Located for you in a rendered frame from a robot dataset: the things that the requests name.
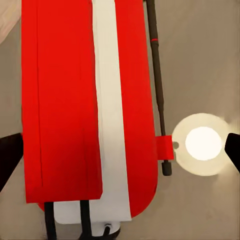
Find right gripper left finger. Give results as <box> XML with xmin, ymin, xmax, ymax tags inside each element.
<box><xmin>0</xmin><ymin>133</ymin><xmax>24</xmax><ymax>192</ymax></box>

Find radio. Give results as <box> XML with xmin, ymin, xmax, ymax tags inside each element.
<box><xmin>21</xmin><ymin>0</ymin><xmax>174</xmax><ymax>240</ymax></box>

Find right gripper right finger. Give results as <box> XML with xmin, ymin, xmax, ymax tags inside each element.
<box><xmin>224</xmin><ymin>132</ymin><xmax>240</xmax><ymax>172</ymax></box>

